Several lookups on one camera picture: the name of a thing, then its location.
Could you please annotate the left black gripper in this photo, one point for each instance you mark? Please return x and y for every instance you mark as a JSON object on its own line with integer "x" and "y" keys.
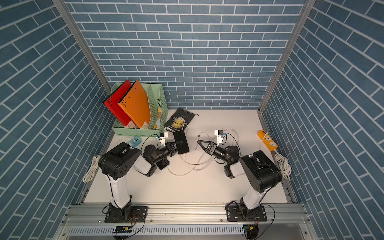
{"x": 172, "y": 152}

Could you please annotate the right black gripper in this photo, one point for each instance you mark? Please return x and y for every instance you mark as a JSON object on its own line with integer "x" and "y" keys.
{"x": 211, "y": 149}

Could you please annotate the black smartphone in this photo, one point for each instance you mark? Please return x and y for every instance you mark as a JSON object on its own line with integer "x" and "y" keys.
{"x": 163, "y": 163}

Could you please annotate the black book gold emblem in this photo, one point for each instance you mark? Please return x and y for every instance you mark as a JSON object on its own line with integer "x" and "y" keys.
{"x": 179, "y": 120}

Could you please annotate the blue power strip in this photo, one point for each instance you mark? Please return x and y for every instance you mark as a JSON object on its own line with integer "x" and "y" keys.
{"x": 135, "y": 141}

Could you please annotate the mint green file organizer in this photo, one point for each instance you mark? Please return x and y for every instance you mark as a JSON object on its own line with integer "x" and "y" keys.
{"x": 158, "y": 107}

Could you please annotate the orange folder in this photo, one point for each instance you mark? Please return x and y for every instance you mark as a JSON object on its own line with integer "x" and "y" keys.
{"x": 135, "y": 104}

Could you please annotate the orange power strip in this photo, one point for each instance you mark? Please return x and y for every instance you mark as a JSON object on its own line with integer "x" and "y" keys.
{"x": 267, "y": 140}

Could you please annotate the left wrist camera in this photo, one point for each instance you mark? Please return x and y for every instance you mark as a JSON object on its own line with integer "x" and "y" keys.
{"x": 163, "y": 138}

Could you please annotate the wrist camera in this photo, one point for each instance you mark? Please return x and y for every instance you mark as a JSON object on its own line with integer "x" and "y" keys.
{"x": 220, "y": 136}
{"x": 163, "y": 138}

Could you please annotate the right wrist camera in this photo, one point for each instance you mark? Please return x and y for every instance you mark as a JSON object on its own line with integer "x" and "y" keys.
{"x": 220, "y": 136}

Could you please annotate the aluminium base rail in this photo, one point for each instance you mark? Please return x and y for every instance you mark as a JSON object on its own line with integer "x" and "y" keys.
{"x": 183, "y": 214}

